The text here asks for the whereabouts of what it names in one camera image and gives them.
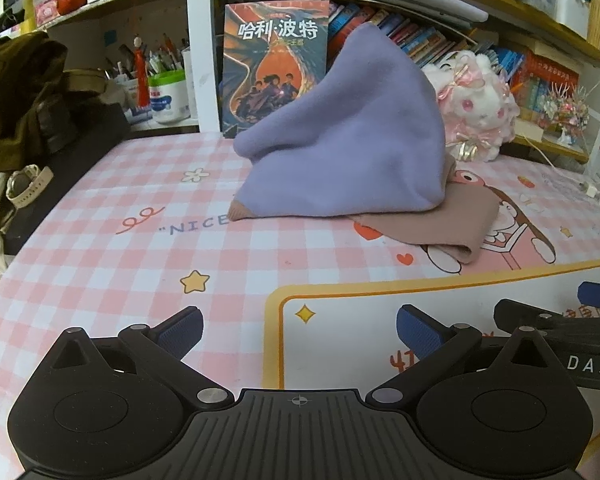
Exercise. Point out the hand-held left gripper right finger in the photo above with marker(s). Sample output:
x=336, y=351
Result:
x=420, y=332

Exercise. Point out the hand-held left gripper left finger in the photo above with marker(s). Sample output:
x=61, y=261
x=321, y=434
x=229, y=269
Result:
x=182, y=334

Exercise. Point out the purple and pink sweater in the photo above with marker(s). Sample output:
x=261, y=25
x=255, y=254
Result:
x=355, y=135

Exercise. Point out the paper flower ornament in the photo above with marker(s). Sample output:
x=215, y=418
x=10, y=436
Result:
x=565, y=110

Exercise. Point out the white wristwatch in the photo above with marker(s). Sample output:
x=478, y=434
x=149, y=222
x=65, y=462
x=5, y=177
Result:
x=30, y=182

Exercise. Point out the black case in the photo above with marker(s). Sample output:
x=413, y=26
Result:
x=80, y=145

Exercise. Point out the white and pink plush bunny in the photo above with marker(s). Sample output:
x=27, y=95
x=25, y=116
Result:
x=475, y=105

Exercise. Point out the white pen tub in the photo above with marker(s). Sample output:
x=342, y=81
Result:
x=167, y=100

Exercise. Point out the red tassel ornament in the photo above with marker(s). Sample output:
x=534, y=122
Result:
x=139, y=67

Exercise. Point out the white and wood bookshelf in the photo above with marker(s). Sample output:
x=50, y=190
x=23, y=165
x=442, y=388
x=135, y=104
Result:
x=205, y=60

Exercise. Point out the bundle of pens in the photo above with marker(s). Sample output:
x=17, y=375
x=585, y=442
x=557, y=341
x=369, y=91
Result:
x=155, y=60

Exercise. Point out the white storage box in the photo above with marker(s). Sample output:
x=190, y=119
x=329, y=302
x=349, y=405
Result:
x=570, y=15

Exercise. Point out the fantasy novel with dragon cover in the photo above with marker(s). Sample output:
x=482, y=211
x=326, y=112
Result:
x=270, y=60

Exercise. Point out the olive green jacket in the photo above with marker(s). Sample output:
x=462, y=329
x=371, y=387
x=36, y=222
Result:
x=15, y=90

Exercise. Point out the row of colourful books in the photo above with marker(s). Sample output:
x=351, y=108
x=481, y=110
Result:
x=415, y=35

